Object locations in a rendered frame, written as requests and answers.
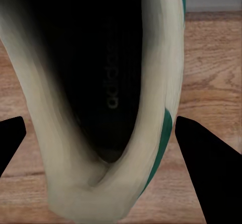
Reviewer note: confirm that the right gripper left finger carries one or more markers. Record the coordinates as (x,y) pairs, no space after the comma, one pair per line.
(12,133)

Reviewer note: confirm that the gym shoe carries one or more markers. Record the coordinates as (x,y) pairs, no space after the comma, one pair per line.
(102,80)

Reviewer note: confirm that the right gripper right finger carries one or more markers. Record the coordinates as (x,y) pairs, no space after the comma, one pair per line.
(215,169)

